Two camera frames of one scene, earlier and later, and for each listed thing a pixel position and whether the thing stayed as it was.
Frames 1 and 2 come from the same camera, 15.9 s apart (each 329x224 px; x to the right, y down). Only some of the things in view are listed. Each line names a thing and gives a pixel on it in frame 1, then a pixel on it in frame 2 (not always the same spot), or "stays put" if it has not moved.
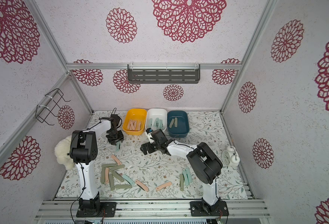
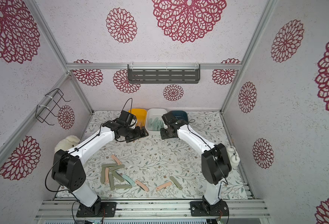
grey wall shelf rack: [163, 73] stays put
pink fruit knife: [144, 187] stays put
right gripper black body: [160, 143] → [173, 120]
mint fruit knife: [118, 143] → [153, 128]
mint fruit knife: [160, 124] stays put
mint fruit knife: [156, 123] stays put
